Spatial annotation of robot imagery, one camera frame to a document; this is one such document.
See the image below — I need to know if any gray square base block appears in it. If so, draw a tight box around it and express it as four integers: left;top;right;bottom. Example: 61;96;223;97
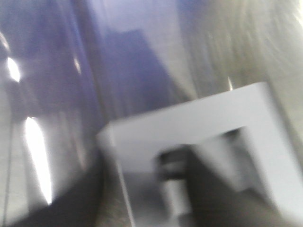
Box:
98;83;303;227

